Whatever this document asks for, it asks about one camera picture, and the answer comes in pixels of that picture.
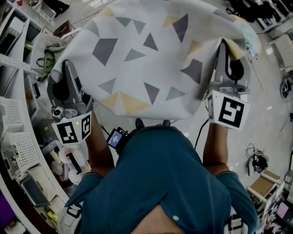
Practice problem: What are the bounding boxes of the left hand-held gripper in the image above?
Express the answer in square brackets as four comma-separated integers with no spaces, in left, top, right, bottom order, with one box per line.
[47,59,95,144]

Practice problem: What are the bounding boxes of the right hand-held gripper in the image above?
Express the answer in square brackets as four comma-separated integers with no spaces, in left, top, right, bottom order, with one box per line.
[205,37,252,131]

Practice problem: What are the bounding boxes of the white triangle-patterned cloth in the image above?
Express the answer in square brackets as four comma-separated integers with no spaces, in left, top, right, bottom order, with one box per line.
[47,0,261,121]

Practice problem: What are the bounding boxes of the person's right forearm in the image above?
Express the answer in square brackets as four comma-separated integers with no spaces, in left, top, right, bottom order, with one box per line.
[202,122,231,176]

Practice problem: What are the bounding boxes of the person's left forearm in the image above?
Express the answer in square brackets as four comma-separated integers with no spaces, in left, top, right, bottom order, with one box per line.
[84,112,115,178]

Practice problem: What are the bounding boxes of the green fabric bag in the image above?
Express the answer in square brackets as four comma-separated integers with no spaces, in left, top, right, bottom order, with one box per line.
[36,49,62,79]

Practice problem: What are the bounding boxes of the light blue cloth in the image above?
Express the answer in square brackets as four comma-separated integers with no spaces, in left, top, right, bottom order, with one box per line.
[242,22,262,60]

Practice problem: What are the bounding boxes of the white chair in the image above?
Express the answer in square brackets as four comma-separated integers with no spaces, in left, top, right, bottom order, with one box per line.
[29,28,82,76]

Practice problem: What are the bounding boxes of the clear plastic storage bin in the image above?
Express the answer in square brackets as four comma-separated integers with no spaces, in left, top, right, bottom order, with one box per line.
[42,139,90,186]
[24,74,49,131]

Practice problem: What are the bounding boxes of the brown bag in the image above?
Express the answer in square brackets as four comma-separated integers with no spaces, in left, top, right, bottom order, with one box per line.
[53,20,73,38]

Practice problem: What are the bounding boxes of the white shelf unit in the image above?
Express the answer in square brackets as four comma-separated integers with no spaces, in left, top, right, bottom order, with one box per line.
[0,0,70,234]

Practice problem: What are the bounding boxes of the small black screen device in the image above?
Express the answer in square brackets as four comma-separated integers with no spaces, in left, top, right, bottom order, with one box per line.
[106,127,129,150]

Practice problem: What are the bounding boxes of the white oven appliance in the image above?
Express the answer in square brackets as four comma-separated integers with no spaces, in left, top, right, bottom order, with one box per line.
[0,16,25,56]

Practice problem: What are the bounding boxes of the gray tray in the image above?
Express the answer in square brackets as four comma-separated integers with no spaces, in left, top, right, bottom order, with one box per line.
[20,176,50,207]

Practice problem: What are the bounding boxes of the wooden box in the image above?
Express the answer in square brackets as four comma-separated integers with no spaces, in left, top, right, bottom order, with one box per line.
[246,170,282,203]

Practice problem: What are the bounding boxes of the person's teal shirt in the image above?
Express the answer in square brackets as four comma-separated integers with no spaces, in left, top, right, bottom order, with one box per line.
[66,125,259,234]

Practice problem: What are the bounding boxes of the tangled black cable bundle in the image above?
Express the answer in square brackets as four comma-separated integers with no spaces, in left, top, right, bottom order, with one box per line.
[246,143,269,177]

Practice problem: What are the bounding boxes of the white harness strap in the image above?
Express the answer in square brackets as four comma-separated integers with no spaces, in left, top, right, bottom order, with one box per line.
[224,214,248,234]
[56,202,83,234]

